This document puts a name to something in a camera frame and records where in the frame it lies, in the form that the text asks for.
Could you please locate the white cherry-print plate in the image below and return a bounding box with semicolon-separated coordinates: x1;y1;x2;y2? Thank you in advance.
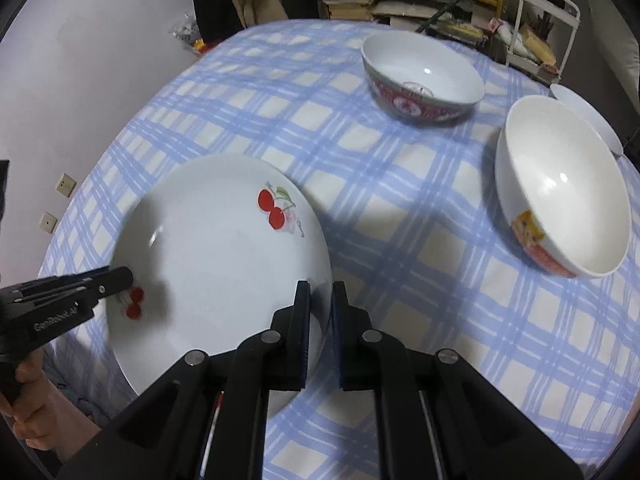
105;154;332;418

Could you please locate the blue checked sheet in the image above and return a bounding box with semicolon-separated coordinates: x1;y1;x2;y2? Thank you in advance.
37;19;640;480

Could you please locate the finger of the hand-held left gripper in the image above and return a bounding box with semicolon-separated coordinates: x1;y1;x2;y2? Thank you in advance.
0;266;136;307

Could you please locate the stack of old books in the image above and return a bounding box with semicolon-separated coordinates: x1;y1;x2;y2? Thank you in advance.
320;0;378;23

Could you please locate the pile of magazines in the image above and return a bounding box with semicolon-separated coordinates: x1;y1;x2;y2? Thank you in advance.
372;0;493;43

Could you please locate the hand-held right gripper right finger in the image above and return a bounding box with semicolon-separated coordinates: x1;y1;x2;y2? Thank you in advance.
331;280;586;480

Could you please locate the patterned plastic bag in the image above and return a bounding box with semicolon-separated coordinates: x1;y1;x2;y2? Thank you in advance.
172;21;202;44

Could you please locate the large white printed bowl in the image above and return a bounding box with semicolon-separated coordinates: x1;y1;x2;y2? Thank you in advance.
495;95;632;279

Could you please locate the white trolley cart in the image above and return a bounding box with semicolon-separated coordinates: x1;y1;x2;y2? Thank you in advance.
505;0;581;86

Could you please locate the beige box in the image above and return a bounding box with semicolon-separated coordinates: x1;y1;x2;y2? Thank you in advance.
517;25;557;69

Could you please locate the shallow plain white bowl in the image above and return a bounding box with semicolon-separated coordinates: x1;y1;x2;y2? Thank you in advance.
550;83;626;158

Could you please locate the red patterned bowl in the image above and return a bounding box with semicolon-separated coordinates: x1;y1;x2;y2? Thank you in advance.
361;30;486;126

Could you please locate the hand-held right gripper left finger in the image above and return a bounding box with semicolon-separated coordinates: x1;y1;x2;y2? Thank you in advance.
55;280;312;480

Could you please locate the person's left hand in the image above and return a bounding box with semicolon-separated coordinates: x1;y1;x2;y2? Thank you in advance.
11;353;103;455

